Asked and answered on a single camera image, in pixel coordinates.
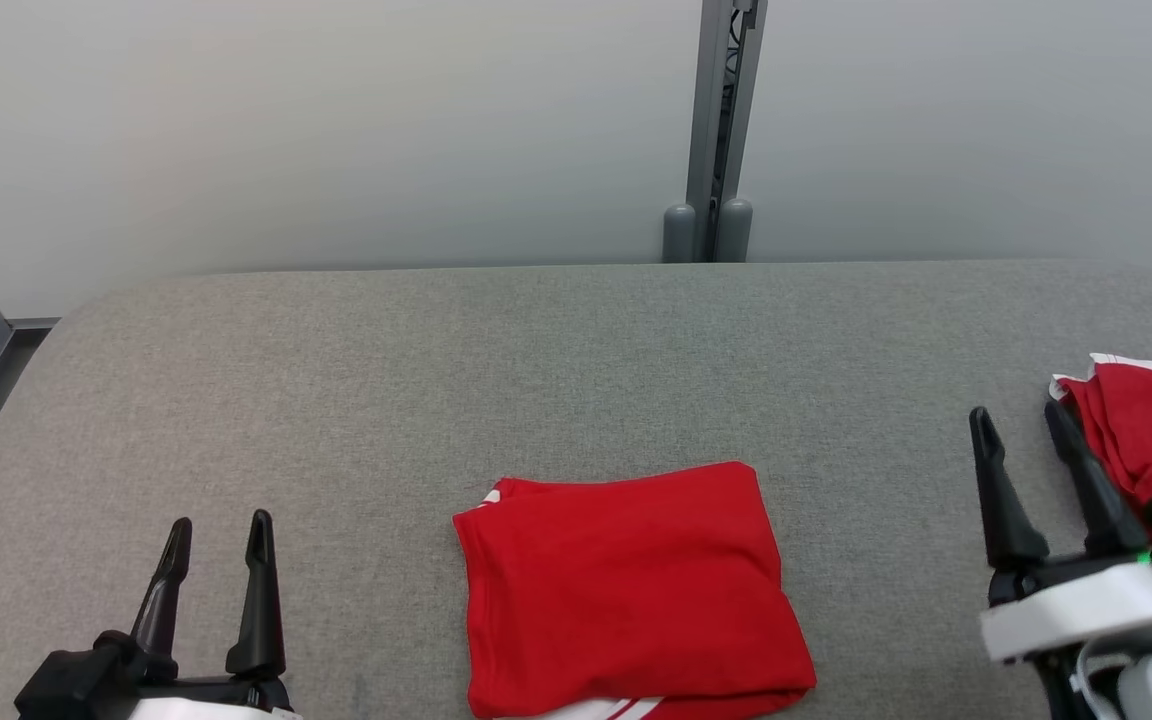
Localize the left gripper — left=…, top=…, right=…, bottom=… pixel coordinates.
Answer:
left=96, top=509, right=295, bottom=720

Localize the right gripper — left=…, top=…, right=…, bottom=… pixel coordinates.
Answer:
left=969, top=398, right=1152, bottom=664

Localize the red numbered basketball jersey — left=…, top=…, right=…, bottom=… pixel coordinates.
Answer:
left=452, top=460, right=818, bottom=720

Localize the grey double partition post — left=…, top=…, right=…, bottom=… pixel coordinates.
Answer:
left=663, top=0, right=769, bottom=264

